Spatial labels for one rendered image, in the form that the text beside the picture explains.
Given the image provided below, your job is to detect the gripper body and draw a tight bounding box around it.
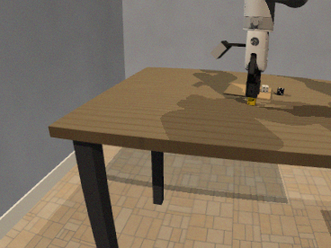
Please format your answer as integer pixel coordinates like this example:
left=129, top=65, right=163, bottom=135
left=243, top=28, right=273, bottom=72

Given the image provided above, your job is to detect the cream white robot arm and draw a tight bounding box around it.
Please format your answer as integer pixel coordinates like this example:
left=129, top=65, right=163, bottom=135
left=211, top=0, right=308, bottom=59

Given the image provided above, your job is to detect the yellow die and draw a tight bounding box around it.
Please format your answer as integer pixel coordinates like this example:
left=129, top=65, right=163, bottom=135
left=247, top=97, right=256, bottom=106

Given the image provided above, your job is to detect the black die with white pips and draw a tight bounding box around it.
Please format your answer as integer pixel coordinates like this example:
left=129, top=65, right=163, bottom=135
left=277, top=88, right=284, bottom=95

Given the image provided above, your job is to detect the tan mat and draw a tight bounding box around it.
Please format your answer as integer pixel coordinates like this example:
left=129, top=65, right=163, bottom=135
left=223, top=84, right=272, bottom=101

